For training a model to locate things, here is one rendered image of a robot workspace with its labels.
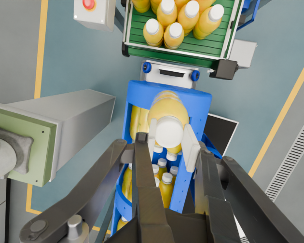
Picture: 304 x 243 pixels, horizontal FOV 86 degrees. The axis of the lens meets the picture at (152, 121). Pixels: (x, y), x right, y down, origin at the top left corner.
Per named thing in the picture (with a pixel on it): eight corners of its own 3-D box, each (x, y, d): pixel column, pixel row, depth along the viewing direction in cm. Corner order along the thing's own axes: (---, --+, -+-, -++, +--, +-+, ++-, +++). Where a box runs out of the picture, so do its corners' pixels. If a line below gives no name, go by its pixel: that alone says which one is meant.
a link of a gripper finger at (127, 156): (143, 168, 15) (110, 163, 15) (147, 143, 19) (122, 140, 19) (145, 153, 14) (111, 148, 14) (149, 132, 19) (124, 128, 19)
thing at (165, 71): (158, 74, 71) (158, 73, 59) (159, 68, 70) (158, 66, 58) (181, 77, 71) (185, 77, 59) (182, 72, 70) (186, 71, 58)
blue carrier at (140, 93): (115, 233, 93) (97, 299, 66) (134, 78, 69) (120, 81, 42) (163, 241, 94) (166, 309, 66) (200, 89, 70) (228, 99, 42)
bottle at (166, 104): (152, 116, 42) (143, 150, 25) (153, 89, 40) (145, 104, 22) (179, 118, 42) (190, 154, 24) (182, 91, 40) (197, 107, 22)
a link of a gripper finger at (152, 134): (150, 166, 16) (143, 164, 16) (153, 138, 23) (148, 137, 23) (155, 139, 15) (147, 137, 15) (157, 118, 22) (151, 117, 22)
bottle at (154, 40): (143, 37, 69) (137, 24, 51) (157, 27, 68) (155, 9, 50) (152, 52, 71) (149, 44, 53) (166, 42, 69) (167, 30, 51)
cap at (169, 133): (154, 141, 24) (153, 146, 22) (156, 115, 23) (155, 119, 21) (180, 142, 24) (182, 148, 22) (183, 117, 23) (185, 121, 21)
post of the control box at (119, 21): (136, 48, 155) (96, 5, 58) (137, 44, 153) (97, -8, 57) (141, 49, 155) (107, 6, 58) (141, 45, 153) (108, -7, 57)
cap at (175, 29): (183, 26, 51) (183, 24, 49) (179, 39, 52) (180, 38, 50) (171, 23, 51) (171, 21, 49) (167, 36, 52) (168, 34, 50)
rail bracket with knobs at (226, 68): (203, 76, 73) (210, 76, 63) (207, 59, 71) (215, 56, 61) (225, 80, 72) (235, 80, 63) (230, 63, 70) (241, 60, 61)
